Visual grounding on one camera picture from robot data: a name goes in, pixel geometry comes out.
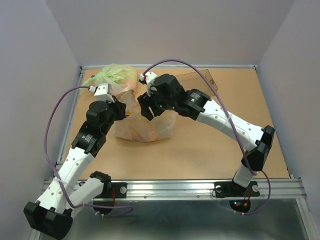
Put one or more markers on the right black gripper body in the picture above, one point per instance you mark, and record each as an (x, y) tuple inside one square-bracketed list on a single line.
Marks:
[(165, 104)]

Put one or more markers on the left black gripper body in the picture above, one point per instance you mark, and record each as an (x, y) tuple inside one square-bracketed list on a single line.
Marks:
[(107, 126)]

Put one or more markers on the orange translucent plastic bag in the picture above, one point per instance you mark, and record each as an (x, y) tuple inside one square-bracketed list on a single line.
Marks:
[(137, 128)]

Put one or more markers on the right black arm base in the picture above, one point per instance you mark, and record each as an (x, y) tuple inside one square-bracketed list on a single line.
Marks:
[(240, 197)]

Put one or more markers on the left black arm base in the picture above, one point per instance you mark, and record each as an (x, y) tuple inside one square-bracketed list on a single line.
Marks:
[(108, 197)]

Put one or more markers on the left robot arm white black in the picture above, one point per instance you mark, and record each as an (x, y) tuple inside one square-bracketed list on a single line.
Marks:
[(54, 210)]

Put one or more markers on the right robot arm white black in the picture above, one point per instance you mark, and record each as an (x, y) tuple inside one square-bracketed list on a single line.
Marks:
[(255, 141)]

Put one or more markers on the green plastic bag with fruit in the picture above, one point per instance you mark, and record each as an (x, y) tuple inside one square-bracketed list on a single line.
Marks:
[(122, 78)]

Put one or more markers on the clear plastic box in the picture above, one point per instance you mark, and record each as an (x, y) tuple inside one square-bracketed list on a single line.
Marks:
[(193, 80)]

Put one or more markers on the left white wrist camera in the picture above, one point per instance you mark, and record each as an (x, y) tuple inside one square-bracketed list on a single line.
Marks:
[(102, 92)]

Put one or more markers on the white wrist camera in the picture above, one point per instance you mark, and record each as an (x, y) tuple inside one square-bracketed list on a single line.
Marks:
[(148, 80), (102, 92)]

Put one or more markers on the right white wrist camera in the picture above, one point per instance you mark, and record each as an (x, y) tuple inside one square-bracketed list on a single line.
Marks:
[(148, 80)]

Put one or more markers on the aluminium front rail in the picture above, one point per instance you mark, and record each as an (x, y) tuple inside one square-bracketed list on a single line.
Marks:
[(203, 190)]

